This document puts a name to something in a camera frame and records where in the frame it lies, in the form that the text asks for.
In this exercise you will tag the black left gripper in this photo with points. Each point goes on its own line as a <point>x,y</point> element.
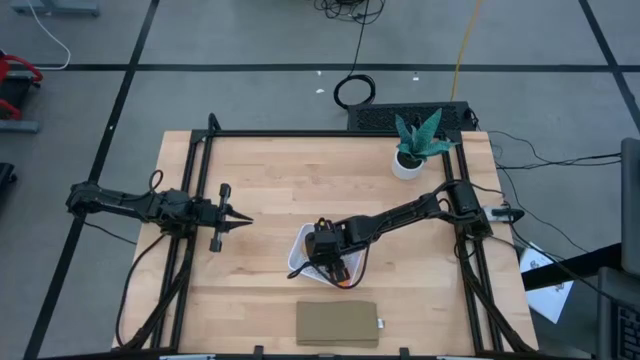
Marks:
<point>210,216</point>

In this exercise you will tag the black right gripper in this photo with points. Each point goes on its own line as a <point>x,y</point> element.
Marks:
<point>325,245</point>

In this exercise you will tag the white perforated plastic basket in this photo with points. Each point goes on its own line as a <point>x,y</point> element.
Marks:
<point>297,252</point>

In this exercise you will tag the orange fruit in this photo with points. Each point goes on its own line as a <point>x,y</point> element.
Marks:
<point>344,284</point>

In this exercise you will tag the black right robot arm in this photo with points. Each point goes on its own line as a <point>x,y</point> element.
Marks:
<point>400,215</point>

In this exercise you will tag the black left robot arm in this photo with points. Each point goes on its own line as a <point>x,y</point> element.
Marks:
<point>125,202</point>

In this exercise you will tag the folded tan cloth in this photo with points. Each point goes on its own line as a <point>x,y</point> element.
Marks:
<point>335,324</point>

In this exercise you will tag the white plant pot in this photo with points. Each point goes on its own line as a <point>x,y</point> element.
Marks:
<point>402,172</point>

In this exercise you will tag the black perforated computer case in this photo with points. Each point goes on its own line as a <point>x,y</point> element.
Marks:
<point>375,117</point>

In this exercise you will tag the green leafy plant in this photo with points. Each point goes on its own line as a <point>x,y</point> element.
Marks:
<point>422,140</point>

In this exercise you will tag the white printed paper sheet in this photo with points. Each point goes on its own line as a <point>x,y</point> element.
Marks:
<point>550,300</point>

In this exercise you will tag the black floor beam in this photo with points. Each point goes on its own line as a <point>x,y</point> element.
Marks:
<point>575,267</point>

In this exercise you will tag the red and black cart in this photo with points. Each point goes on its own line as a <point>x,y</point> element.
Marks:
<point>15,92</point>

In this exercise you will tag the grey table foot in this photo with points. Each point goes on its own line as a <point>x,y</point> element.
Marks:
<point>55,9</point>

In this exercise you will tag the dark grey desk unit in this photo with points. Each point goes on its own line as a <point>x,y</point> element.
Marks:
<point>610,310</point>

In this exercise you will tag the grey monitor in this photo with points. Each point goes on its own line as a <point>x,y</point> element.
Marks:
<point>631,200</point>

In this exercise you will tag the black metal rig frame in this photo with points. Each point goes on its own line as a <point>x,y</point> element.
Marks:
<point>300,133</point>

